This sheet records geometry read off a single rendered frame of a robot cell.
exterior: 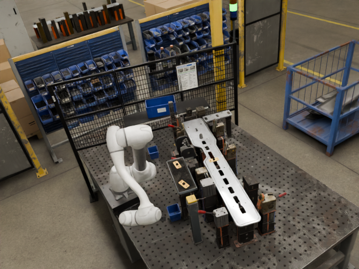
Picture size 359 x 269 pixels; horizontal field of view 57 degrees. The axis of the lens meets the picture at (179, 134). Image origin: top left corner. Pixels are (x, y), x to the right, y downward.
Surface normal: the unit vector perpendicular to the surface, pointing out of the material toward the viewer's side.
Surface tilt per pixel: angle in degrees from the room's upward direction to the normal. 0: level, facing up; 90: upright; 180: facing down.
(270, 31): 91
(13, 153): 91
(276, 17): 91
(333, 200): 0
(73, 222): 0
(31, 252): 0
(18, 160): 89
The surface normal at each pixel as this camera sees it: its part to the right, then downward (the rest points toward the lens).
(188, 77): 0.26, 0.55
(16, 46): 0.52, 0.45
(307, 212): -0.12, -0.80
